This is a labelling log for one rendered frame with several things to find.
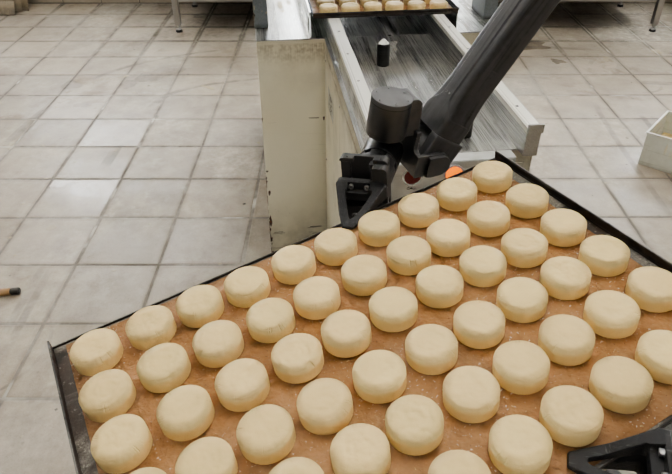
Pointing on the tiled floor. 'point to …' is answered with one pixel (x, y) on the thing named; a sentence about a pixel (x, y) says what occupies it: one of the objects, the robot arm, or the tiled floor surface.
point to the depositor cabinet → (312, 99)
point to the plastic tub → (658, 145)
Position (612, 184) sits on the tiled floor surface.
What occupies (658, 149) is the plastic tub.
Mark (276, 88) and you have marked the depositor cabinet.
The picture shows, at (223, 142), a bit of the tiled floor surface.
